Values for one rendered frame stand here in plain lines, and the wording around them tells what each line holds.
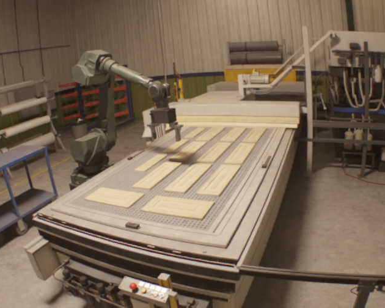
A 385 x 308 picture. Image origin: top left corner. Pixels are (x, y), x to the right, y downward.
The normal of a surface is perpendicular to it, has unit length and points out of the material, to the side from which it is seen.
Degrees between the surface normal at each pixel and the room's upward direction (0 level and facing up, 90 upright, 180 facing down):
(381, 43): 90
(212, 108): 90
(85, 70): 54
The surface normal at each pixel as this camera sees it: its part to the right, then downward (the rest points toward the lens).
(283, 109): -0.40, 0.32
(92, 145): 0.83, 0.09
